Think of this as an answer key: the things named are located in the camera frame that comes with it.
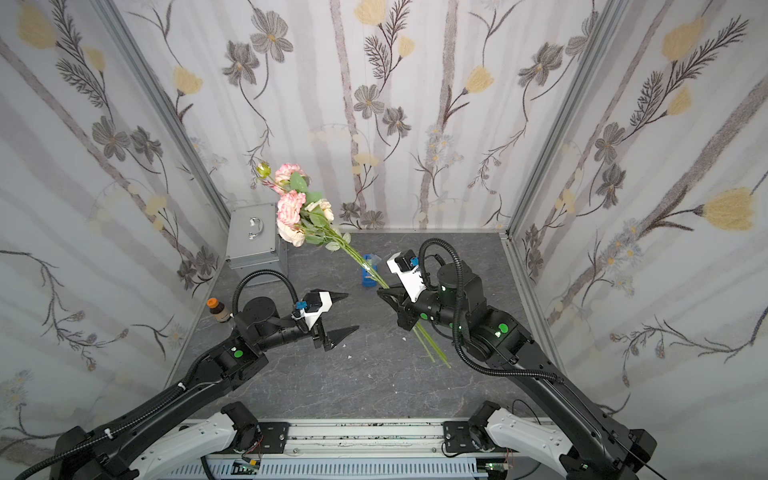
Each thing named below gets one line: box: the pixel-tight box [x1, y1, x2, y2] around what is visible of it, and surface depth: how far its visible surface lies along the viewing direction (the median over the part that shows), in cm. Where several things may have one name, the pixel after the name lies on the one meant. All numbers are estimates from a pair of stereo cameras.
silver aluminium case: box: [226, 203, 280, 269], surface depth 99 cm
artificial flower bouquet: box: [257, 162, 451, 369], surface depth 61 cm
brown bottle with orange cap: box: [206, 297, 231, 323], surface depth 92 cm
